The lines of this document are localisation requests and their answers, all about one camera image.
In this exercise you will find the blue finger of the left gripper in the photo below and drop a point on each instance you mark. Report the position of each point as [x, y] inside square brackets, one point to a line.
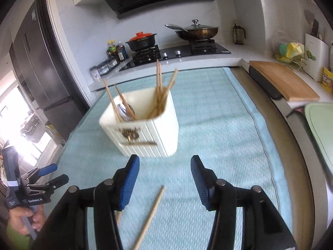
[47, 170]
[59, 181]

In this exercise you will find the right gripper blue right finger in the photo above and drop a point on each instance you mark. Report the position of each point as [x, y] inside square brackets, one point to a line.
[205, 181]

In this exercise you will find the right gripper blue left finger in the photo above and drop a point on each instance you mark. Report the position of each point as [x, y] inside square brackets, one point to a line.
[127, 180]

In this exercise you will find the steel spoon round bowl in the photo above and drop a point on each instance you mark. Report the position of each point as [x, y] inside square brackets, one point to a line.
[124, 113]

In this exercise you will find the yellow cardboard box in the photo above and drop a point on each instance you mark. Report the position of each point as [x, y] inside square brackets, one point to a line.
[55, 135]

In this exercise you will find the light blue table cloth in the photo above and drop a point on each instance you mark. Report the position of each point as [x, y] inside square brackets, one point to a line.
[217, 121]

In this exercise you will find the cream utensil holder box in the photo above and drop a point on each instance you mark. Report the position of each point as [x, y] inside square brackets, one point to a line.
[149, 135]

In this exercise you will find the grey double door refrigerator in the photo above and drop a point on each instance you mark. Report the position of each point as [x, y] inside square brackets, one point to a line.
[42, 72]

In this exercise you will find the wooden cutting board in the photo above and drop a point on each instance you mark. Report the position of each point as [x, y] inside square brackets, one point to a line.
[278, 77]

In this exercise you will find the green plastic cutting board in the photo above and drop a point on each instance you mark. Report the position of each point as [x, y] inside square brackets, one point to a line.
[319, 119]

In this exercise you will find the black gas stove top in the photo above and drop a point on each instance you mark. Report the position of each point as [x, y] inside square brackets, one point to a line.
[151, 55]

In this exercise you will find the sauce bottles group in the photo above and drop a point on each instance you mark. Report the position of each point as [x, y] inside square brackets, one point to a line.
[116, 50]

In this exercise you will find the black pot red lid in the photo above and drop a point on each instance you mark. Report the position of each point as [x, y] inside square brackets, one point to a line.
[141, 41]

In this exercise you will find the wok with glass lid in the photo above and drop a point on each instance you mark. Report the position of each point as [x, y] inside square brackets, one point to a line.
[194, 32]

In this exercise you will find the glass french press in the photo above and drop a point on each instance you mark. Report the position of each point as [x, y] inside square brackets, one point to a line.
[239, 34]

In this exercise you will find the yellow green cloth bundle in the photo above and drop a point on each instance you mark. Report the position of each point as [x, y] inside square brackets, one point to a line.
[293, 52]

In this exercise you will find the yellow snack cup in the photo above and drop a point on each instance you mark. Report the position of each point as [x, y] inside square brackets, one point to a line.
[327, 80]

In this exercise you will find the white knife block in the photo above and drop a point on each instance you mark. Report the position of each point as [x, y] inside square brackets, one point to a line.
[316, 54]

